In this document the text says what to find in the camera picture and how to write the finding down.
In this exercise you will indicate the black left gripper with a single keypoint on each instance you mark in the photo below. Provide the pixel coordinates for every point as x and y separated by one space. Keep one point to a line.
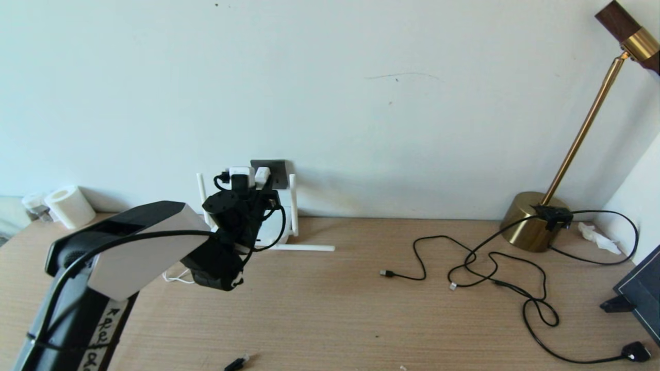
234 216

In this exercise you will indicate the white power adapter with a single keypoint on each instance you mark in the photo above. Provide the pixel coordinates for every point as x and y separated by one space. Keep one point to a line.
263 175

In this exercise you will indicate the white wifi router with antennas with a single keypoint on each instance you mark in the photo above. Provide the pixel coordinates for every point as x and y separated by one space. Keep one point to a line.
294 206

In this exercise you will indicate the black power plug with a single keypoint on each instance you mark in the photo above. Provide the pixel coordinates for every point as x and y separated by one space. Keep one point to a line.
635 352

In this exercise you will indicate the white toilet paper roll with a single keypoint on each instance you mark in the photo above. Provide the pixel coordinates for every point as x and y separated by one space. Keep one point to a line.
69 207

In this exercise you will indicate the small clear plastic container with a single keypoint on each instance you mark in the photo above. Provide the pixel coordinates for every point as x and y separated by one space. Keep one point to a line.
35 205

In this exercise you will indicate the brass desk lamp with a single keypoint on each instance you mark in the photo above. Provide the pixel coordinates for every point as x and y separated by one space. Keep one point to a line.
526 226

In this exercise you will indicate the crumpled white tissue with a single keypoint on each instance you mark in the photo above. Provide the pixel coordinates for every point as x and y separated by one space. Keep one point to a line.
597 238

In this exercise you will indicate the grey wall power socket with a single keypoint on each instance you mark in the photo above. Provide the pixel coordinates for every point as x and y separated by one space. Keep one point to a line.
278 175

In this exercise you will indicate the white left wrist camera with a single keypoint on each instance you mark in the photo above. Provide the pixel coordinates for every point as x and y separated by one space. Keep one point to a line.
241 171

